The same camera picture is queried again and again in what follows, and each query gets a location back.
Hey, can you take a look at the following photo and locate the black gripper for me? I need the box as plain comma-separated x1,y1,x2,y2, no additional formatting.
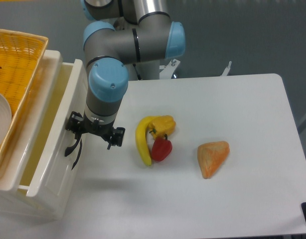
65,111,126,150

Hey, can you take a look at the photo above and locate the black top drawer handle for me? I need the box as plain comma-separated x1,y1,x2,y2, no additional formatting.
64,133,82,157

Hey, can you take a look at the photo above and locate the black drawer handle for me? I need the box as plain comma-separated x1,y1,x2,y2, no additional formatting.
64,133,82,157
71,140,83,170

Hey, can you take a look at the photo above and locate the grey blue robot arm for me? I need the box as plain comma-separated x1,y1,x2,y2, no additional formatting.
65,0,185,155

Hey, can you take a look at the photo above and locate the white drawer cabinet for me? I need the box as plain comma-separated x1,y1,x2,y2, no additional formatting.
0,50,77,219

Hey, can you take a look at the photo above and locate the yellow banana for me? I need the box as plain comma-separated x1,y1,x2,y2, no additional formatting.
135,116,157,166

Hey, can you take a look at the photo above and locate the yellow bell pepper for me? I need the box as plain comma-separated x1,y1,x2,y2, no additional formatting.
148,115,176,139

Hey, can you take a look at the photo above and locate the red bell pepper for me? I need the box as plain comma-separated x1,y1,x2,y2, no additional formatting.
151,134,172,162

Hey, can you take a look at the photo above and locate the white plate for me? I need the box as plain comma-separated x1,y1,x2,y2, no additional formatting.
0,93,12,145

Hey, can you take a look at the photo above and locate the yellow woven basket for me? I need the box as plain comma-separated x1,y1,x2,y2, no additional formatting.
0,29,49,167

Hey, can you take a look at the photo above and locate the orange triangular bread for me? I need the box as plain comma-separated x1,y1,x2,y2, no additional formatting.
197,141,230,179

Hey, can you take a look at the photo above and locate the black bottom drawer handle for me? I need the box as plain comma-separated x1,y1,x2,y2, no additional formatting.
71,140,83,170

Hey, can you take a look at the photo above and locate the black cable on pedestal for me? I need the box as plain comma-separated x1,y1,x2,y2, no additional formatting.
133,63,143,81

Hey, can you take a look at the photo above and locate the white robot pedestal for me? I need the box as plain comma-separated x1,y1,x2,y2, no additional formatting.
128,57,181,81

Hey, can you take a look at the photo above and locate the white table clamp bracket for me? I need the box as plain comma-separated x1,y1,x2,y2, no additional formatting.
222,61,232,76

